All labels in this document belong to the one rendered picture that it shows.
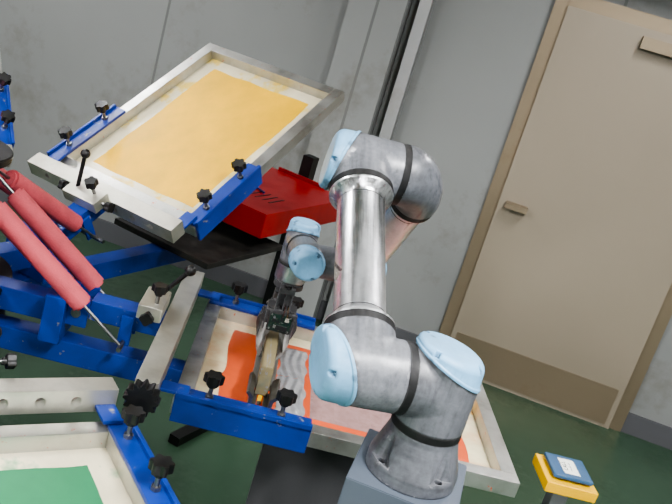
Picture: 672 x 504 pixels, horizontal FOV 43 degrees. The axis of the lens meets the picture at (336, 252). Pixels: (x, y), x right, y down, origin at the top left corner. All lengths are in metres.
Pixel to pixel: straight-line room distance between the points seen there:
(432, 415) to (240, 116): 1.76
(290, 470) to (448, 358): 0.80
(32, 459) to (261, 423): 0.48
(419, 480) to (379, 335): 0.24
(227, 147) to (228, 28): 2.31
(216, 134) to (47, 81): 2.84
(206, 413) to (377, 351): 0.67
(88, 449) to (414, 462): 0.66
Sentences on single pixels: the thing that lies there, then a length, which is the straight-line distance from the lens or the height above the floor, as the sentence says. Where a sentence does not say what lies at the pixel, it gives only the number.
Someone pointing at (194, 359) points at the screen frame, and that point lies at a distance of 2.04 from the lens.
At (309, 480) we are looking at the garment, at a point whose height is 0.83.
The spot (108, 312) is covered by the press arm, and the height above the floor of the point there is 1.02.
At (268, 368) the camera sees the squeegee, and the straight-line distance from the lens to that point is 1.93.
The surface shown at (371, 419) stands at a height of 0.96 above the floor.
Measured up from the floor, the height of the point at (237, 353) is 0.95.
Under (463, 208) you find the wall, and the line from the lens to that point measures 4.80.
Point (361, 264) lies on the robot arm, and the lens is 1.37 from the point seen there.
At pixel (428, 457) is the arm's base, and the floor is 1.27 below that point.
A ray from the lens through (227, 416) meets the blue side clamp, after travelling 1.86.
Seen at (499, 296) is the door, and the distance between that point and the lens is 4.85.
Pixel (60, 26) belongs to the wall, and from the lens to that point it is 5.49.
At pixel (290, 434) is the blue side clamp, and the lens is 1.87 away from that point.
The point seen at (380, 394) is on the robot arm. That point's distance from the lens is 1.28.
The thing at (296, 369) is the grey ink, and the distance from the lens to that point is 2.19.
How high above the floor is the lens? 1.90
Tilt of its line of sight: 17 degrees down
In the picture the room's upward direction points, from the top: 17 degrees clockwise
